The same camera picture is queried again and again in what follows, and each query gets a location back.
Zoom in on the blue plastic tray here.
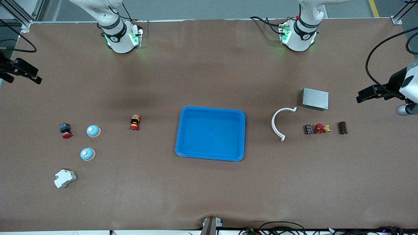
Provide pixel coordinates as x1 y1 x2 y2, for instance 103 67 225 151
175 106 246 162

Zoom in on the black right arm base cable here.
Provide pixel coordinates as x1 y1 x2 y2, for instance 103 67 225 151
108 0 144 33

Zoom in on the blue bell with cream button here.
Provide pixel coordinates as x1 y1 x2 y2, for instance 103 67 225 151
86 125 102 138
80 148 96 161

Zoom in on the silver metal power supply box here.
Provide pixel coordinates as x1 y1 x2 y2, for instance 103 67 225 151
301 88 329 112

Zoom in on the black left arm base cable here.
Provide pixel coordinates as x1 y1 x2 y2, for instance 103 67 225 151
250 16 288 35

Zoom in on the black cable loop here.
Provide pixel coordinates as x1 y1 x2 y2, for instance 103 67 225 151
406 31 418 55

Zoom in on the black looped cable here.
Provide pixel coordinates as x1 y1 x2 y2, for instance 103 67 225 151
260 221 307 235

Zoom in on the black arm base cable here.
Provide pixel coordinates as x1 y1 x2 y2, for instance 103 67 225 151
250 16 288 35
108 0 144 33

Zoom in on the white circuit breaker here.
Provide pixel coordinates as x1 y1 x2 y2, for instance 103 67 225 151
54 168 77 189

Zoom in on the black cable bundle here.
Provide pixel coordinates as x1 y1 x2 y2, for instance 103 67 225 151
238 226 418 235

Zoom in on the white curved pipe clamp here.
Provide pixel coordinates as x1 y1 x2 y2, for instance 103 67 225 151
271 107 297 142

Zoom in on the aluminium frame profile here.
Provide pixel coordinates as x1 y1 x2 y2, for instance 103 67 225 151
391 0 414 26
0 0 44 33

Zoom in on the red emergency stop button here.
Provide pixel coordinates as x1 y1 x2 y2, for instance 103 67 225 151
58 122 73 139

